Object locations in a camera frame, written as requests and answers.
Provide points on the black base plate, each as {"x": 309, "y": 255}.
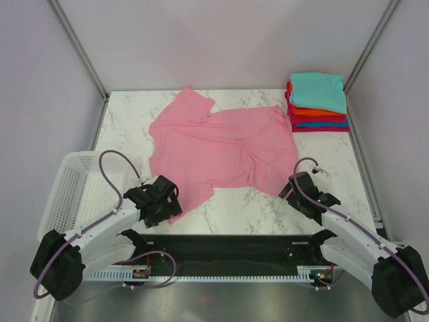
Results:
{"x": 229, "y": 254}

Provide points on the crimson folded t-shirt upper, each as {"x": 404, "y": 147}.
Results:
{"x": 294, "y": 110}

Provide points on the blue folded t-shirt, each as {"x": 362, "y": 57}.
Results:
{"x": 322, "y": 124}

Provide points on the right aluminium frame post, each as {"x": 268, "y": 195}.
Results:
{"x": 375, "y": 36}

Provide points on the crimson folded t-shirt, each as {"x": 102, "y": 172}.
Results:
{"x": 318, "y": 129}
{"x": 294, "y": 110}

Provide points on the left aluminium frame post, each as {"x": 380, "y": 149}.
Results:
{"x": 77, "y": 46}

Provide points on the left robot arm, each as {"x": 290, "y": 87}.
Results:
{"x": 64, "y": 260}

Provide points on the aluminium frame post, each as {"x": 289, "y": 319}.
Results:
{"x": 77, "y": 46}
{"x": 375, "y": 36}

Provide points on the white cable duct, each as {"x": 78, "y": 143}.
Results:
{"x": 131, "y": 274}

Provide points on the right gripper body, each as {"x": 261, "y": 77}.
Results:
{"x": 294, "y": 200}

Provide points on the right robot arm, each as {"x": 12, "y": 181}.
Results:
{"x": 395, "y": 275}

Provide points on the crimson folded t-shirt bottom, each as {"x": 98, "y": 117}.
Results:
{"x": 318, "y": 129}

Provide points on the teal folded t-shirt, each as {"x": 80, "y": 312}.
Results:
{"x": 318, "y": 90}

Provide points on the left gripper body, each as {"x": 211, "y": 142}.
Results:
{"x": 166, "y": 210}

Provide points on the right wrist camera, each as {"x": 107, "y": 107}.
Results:
{"x": 317, "y": 170}

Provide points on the white plastic basket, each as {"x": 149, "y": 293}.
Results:
{"x": 81, "y": 194}

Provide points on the pink t-shirt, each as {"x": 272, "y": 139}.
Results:
{"x": 200, "y": 151}

